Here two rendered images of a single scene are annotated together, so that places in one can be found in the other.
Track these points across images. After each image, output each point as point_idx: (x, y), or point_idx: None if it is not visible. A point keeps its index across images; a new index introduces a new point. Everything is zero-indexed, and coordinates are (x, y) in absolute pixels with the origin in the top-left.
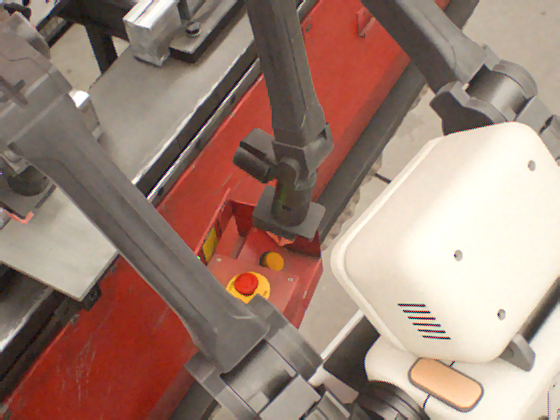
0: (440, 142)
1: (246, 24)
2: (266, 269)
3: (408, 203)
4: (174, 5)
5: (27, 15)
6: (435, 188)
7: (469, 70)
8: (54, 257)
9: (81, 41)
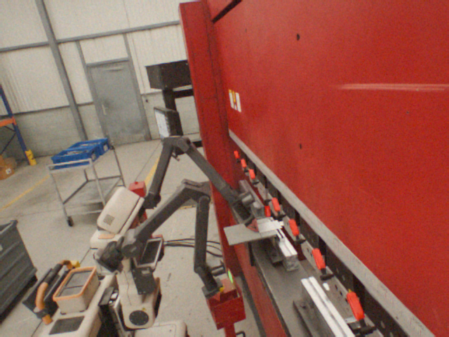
0: (130, 209)
1: (298, 331)
2: None
3: (128, 196)
4: (308, 293)
5: (263, 201)
6: (123, 195)
7: (135, 229)
8: (237, 228)
9: None
